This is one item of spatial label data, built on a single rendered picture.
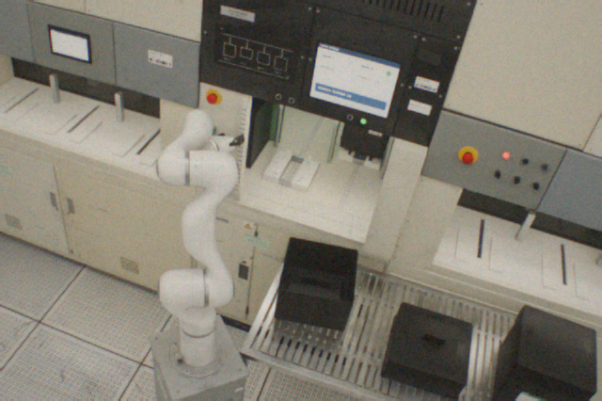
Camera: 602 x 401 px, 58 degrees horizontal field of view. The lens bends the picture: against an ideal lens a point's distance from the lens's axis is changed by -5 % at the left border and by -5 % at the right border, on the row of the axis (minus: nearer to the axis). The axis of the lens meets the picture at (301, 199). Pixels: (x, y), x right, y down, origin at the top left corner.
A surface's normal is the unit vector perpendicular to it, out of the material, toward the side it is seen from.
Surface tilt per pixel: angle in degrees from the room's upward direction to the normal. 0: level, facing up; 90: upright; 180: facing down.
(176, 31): 90
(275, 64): 90
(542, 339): 0
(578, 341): 0
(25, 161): 90
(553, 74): 90
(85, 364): 0
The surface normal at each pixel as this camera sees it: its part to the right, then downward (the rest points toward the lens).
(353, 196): 0.14, -0.75
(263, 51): -0.29, 0.59
